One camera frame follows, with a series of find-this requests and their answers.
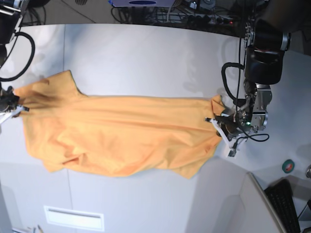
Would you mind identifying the black keyboard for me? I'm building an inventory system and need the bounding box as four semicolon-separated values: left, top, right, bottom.
264;179;300;233

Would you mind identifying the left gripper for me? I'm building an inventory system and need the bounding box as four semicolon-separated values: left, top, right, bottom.
217;108;254;141

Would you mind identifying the white table slot plate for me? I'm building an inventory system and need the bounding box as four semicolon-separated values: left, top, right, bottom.
44;206;105;232

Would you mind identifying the green tape roll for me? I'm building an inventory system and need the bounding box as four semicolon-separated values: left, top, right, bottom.
282;159;295;174

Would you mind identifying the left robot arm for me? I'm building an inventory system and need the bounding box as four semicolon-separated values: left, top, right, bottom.
215;0;311;140

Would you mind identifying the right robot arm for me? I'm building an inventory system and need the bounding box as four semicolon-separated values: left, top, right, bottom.
0;0;35;114

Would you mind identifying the white partition panel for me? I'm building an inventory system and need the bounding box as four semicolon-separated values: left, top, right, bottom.
186;157;286;233

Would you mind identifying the orange t-shirt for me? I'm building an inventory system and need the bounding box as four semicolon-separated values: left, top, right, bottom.
15;71;224;179

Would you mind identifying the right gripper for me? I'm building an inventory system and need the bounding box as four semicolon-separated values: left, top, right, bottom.
0;86;19;113

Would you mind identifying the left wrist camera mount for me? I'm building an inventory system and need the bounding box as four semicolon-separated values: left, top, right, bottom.
205;117;247;157

